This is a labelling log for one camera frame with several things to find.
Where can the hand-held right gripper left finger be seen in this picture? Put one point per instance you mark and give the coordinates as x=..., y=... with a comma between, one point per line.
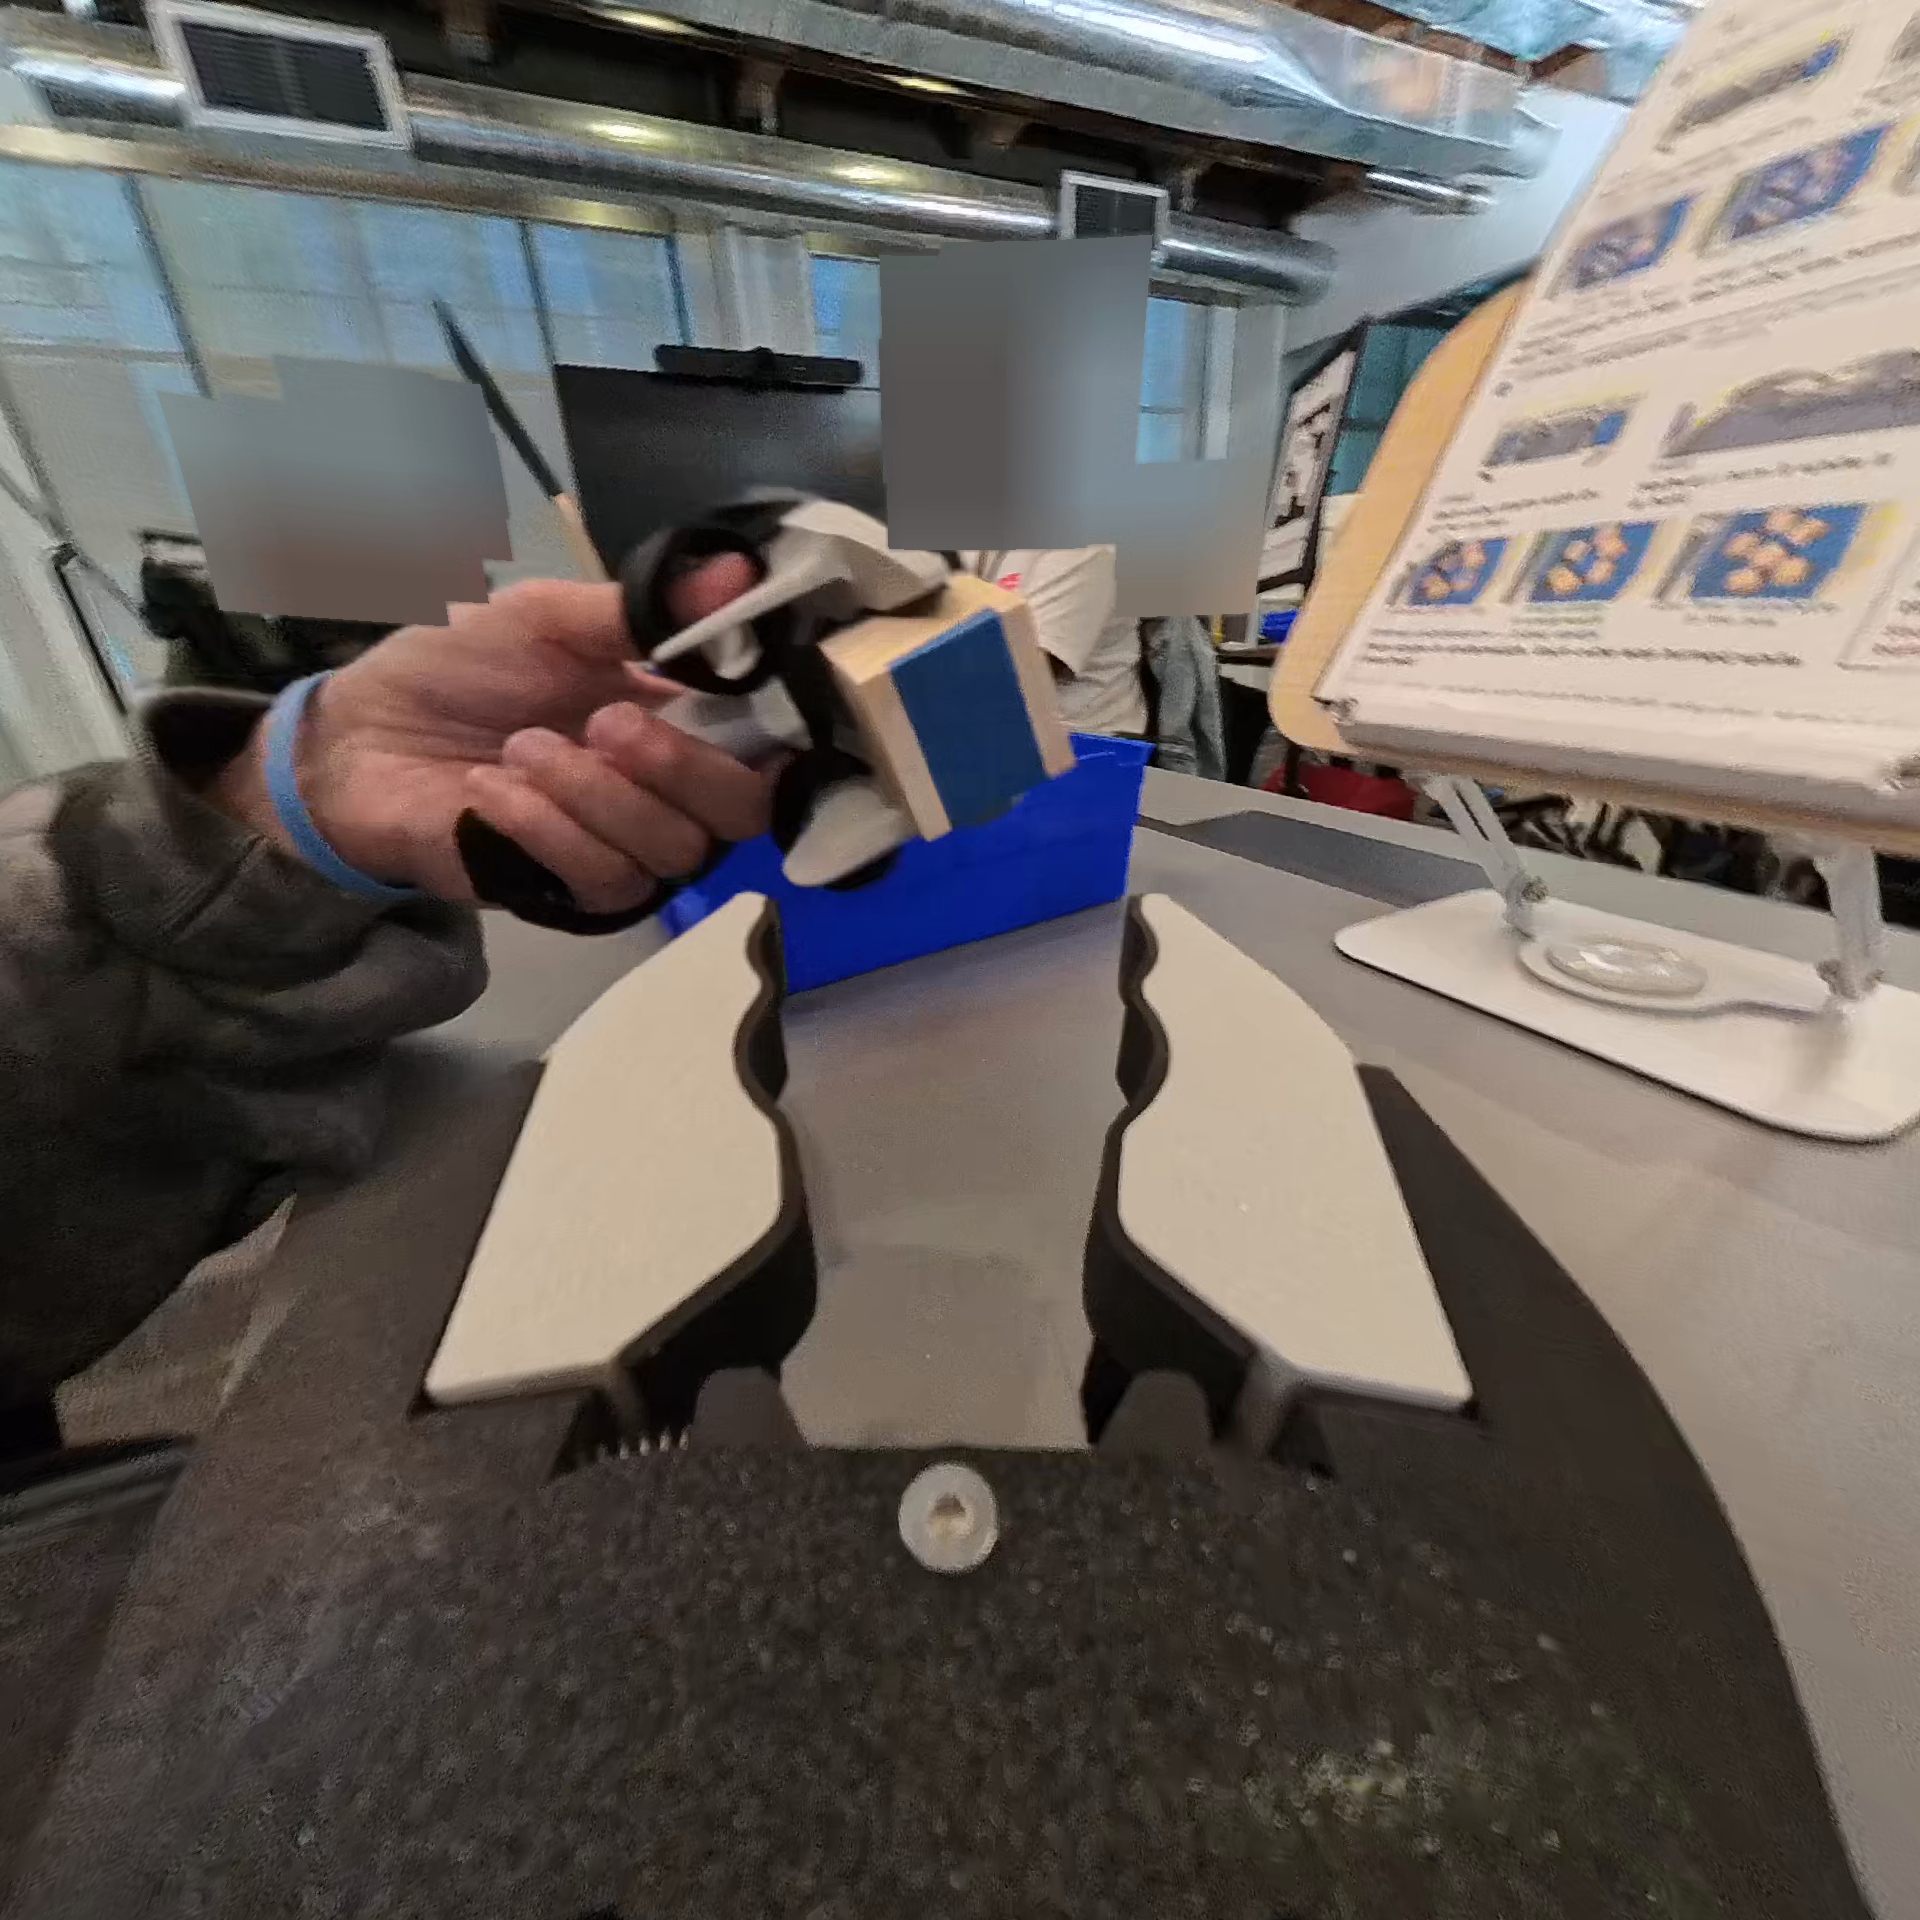
x=629, y=1184

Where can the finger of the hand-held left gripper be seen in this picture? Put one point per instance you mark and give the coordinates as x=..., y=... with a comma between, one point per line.
x=840, y=839
x=862, y=562

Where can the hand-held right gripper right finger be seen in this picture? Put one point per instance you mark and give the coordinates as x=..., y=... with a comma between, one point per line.
x=1277, y=1184

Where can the blue plastic bin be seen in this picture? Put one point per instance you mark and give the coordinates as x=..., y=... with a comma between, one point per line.
x=975, y=901
x=1258, y=627

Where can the wooden cube with blue stripe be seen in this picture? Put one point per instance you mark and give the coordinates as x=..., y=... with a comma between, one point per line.
x=960, y=704

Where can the person's left forearm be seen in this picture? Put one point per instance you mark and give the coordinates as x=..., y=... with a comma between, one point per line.
x=181, y=1020

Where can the person's left hand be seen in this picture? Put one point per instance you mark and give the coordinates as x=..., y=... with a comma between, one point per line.
x=422, y=735

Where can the black display screen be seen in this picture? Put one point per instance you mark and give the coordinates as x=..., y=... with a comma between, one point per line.
x=674, y=450

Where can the thin wooden board stand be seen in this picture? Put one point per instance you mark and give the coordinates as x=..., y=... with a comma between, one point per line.
x=580, y=540

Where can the grey jacket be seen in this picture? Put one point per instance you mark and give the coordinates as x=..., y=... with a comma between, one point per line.
x=1184, y=674

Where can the red bag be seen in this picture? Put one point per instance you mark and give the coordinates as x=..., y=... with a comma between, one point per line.
x=1336, y=779

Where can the white stand with wooden board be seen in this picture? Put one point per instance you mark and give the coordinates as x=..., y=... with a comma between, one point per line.
x=1650, y=1020

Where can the white air vent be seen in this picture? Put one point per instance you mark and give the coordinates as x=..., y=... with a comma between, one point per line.
x=284, y=66
x=1113, y=205

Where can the black white marker sign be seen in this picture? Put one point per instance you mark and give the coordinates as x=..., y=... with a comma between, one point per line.
x=1312, y=450

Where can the blue wristband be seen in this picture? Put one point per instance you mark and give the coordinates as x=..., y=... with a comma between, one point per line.
x=294, y=796

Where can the printed instruction sheet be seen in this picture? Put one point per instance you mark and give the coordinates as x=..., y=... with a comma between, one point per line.
x=1650, y=450

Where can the silver air duct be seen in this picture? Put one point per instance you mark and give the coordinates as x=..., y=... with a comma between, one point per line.
x=751, y=165

